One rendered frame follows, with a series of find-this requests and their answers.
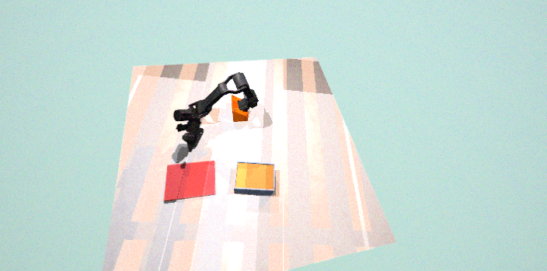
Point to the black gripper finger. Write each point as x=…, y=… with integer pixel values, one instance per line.
x=198, y=139
x=190, y=144

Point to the red lid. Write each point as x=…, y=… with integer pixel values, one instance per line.
x=190, y=180

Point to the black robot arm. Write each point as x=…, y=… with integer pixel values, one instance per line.
x=204, y=106

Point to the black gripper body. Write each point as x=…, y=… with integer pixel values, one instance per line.
x=194, y=130

